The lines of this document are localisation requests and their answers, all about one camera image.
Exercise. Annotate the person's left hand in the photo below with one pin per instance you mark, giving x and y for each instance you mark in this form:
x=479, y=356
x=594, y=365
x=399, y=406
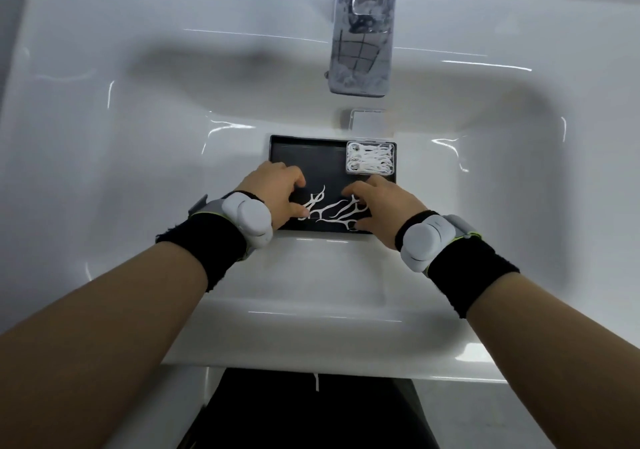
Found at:
x=267, y=186

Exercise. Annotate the person's right hand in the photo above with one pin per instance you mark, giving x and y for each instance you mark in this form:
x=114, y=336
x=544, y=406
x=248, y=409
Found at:
x=390, y=208

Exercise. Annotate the person's left thumb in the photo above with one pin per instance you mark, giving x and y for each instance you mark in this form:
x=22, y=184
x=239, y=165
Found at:
x=297, y=211

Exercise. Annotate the person's right thumb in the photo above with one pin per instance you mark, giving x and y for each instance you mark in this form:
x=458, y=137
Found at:
x=362, y=224

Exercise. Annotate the person's left forearm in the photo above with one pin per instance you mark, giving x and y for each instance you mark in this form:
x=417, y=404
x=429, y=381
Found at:
x=90, y=353

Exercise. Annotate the person's right forearm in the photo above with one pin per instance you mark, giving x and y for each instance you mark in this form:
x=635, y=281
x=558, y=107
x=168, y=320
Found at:
x=560, y=363

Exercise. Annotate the loose scattered white floss picks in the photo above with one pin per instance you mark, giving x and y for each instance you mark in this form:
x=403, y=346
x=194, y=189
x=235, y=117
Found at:
x=332, y=209

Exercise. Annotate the white wrist tracker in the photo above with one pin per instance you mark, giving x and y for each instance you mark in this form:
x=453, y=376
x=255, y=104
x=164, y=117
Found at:
x=250, y=218
x=425, y=241

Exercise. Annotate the black rectangular tray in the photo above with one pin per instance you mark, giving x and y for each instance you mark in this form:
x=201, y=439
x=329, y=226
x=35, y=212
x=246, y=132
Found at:
x=320, y=163

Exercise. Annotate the bundle of boxed floss picks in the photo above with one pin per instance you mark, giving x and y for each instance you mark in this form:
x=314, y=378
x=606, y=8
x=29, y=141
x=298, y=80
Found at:
x=371, y=158

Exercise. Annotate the clear plastic box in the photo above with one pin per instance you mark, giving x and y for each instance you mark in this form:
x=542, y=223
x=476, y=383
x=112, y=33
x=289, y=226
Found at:
x=348, y=158

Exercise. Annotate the black wristband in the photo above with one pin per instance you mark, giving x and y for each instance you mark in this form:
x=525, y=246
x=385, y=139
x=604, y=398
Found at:
x=472, y=273
x=205, y=246

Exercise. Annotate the chrome rectangular overflow cover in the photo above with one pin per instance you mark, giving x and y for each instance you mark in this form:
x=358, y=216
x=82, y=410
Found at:
x=367, y=121

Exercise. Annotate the white ceramic washbasin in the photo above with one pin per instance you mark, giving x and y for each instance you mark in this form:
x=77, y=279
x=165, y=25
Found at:
x=150, y=163

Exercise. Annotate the chrome faucet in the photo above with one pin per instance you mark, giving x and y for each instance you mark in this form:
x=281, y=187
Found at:
x=361, y=38

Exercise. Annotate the black clothing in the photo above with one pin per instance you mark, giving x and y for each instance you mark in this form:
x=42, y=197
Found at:
x=310, y=413

